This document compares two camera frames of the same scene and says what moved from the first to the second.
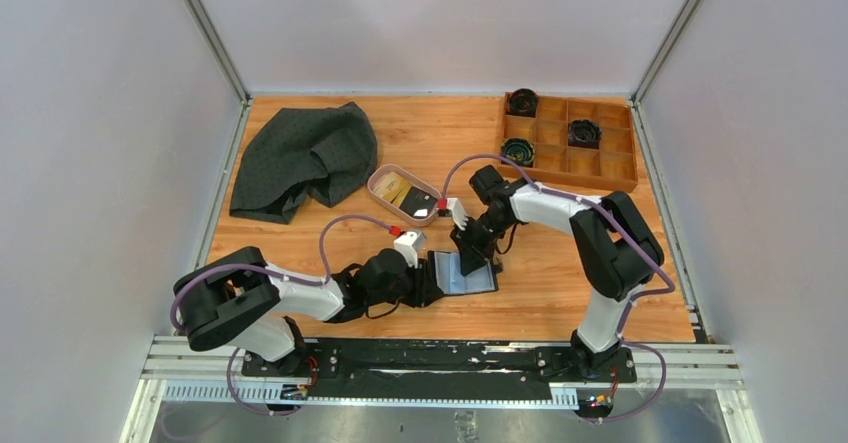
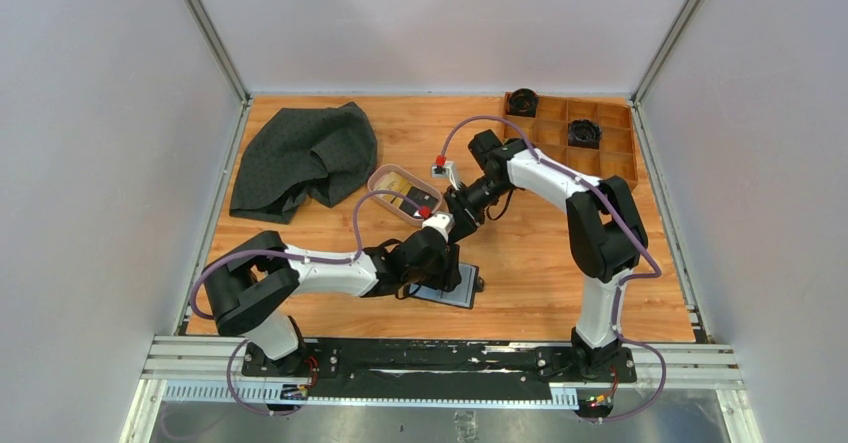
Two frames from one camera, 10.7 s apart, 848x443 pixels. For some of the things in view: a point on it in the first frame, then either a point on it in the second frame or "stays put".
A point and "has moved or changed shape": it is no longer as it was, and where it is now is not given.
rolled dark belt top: x=522 y=102 stays put
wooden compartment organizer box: x=609 y=167 stays put
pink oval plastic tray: x=403 y=194 stays put
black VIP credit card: x=418 y=203 stays put
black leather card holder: x=448 y=271 has moved or changed shape
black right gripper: x=472 y=252 to x=463 y=211
